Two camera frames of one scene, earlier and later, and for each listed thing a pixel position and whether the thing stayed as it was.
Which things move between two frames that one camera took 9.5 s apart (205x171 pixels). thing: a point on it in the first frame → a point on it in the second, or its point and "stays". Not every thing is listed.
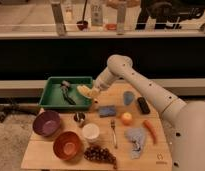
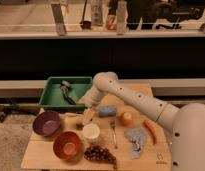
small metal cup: [79, 116] → [79, 125]
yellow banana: [85, 91] → [89, 114]
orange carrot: [152, 129] stays
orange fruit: [126, 118] stays
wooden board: [123, 130] stays
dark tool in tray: [65, 89] stays
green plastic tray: [61, 92] stays
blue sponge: [106, 111] stays
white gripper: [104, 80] → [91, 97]
